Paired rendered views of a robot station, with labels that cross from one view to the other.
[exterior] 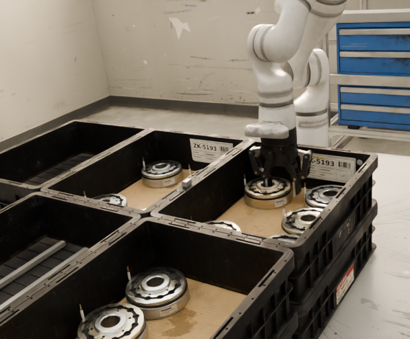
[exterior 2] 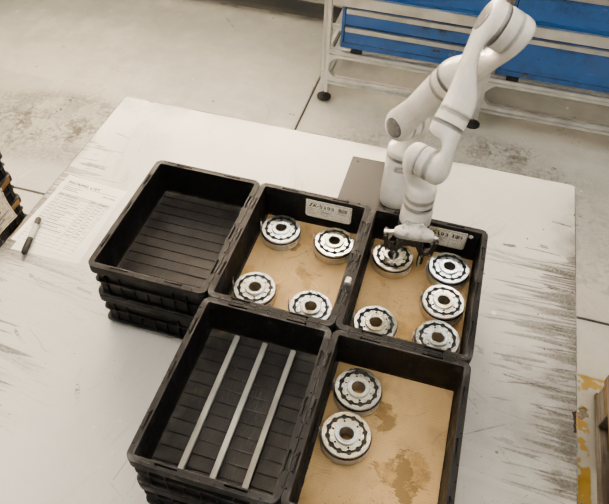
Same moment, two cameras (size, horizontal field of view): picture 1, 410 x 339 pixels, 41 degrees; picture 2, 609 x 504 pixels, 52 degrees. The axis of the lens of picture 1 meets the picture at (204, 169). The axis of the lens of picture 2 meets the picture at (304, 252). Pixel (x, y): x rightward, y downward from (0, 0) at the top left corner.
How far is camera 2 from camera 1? 0.85 m
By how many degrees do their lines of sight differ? 31
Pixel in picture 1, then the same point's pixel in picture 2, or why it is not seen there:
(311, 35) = (430, 112)
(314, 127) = not seen: hidden behind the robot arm
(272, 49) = (435, 179)
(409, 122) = (414, 52)
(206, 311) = (398, 403)
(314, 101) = not seen: hidden behind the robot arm
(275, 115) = (420, 218)
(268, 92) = (419, 203)
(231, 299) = (411, 388)
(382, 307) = (485, 350)
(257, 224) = (395, 298)
